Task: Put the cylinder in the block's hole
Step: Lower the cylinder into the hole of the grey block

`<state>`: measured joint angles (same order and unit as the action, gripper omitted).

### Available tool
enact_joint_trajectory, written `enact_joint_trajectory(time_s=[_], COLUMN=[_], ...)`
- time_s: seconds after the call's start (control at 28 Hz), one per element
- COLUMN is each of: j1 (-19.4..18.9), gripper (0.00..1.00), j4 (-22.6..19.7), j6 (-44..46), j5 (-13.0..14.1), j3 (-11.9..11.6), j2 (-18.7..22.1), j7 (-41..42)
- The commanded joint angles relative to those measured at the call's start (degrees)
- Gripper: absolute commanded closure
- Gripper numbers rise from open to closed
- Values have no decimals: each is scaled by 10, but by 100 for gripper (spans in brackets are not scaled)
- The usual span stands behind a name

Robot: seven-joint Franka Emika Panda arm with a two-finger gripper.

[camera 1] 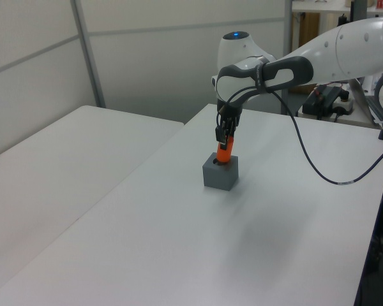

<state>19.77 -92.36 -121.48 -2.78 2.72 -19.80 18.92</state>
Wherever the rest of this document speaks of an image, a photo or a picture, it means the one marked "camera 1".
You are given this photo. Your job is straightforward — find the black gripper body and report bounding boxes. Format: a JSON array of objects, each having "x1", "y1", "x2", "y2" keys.
[{"x1": 216, "y1": 106, "x2": 242, "y2": 128}]

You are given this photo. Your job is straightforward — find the grey partition post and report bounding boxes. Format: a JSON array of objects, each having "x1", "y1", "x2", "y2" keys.
[{"x1": 71, "y1": 0, "x2": 107, "y2": 109}]

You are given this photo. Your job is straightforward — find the orange cylinder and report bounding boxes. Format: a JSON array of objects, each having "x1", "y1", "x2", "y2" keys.
[{"x1": 216, "y1": 136, "x2": 235, "y2": 166}]

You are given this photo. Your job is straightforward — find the grey block with round hole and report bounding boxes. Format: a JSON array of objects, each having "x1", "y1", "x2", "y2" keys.
[{"x1": 202, "y1": 152, "x2": 239, "y2": 192}]

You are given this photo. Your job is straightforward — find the grey slanted stand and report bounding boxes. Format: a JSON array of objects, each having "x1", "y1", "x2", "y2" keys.
[{"x1": 347, "y1": 76, "x2": 383, "y2": 124}]

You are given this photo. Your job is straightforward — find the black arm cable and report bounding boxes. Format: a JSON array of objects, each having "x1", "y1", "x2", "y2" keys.
[{"x1": 214, "y1": 62, "x2": 383, "y2": 186}]

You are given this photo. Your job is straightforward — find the black electronics box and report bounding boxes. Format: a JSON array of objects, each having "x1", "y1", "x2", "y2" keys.
[{"x1": 302, "y1": 84, "x2": 342, "y2": 118}]

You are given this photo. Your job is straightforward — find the white adjoining table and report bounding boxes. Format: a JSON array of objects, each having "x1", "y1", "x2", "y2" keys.
[{"x1": 0, "y1": 105, "x2": 185, "y2": 284}]

